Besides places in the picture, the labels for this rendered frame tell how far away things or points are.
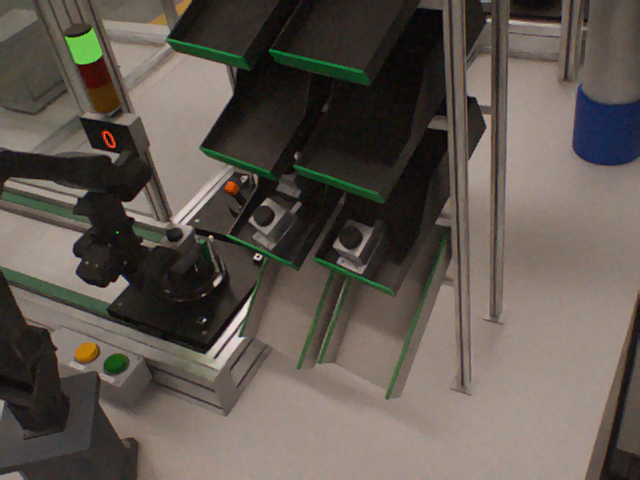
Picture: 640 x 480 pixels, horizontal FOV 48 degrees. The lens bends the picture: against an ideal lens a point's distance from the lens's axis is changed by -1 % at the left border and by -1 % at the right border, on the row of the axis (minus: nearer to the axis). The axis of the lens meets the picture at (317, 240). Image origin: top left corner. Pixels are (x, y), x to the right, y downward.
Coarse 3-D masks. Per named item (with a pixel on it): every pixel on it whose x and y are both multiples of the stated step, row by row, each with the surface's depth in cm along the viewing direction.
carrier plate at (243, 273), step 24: (216, 240) 145; (240, 264) 139; (144, 288) 138; (240, 288) 134; (120, 312) 134; (144, 312) 133; (168, 312) 132; (192, 312) 131; (216, 312) 130; (168, 336) 130; (192, 336) 126; (216, 336) 126
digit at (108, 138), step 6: (96, 126) 135; (102, 126) 134; (108, 126) 133; (102, 132) 136; (108, 132) 135; (114, 132) 134; (102, 138) 137; (108, 138) 136; (114, 138) 135; (102, 144) 138; (108, 144) 137; (114, 144) 136; (114, 150) 137; (120, 150) 137
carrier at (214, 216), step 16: (240, 176) 161; (224, 192) 157; (240, 192) 153; (208, 208) 154; (224, 208) 153; (240, 208) 148; (192, 224) 150; (208, 224) 150; (224, 224) 149; (224, 240) 147
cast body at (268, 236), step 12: (264, 204) 102; (276, 204) 102; (300, 204) 105; (252, 216) 102; (264, 216) 100; (276, 216) 101; (288, 216) 101; (300, 216) 106; (264, 228) 100; (276, 228) 101; (288, 228) 103; (300, 228) 104; (264, 240) 103; (276, 240) 102; (288, 240) 104; (276, 252) 103
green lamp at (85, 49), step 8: (88, 32) 123; (72, 40) 123; (80, 40) 123; (88, 40) 123; (96, 40) 125; (72, 48) 124; (80, 48) 124; (88, 48) 124; (96, 48) 125; (80, 56) 125; (88, 56) 125; (96, 56) 126
